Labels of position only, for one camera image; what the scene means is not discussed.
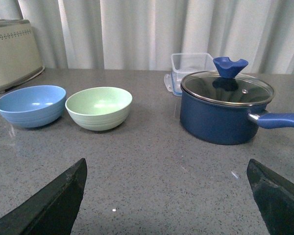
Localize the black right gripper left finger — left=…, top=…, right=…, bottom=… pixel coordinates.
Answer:
left=0, top=158, right=87, bottom=235

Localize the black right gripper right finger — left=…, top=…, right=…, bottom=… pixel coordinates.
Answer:
left=246, top=159, right=294, bottom=235

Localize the blue bowl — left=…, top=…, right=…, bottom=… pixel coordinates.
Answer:
left=0, top=85, right=66, bottom=128

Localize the green bowl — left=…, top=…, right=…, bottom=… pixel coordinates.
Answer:
left=65, top=87, right=132, bottom=131

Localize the blue saucepan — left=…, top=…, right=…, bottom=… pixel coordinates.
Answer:
left=180, top=89, right=294, bottom=145

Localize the glass pot lid blue knob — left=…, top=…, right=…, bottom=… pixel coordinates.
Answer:
left=180, top=57, right=274, bottom=107

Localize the cream toaster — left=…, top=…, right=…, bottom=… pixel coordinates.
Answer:
left=0, top=20, right=45, bottom=92

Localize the clear plastic food container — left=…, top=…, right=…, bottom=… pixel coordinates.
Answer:
left=164, top=52, right=216, bottom=96

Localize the white curtain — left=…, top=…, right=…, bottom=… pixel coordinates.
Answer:
left=0, top=0, right=294, bottom=74

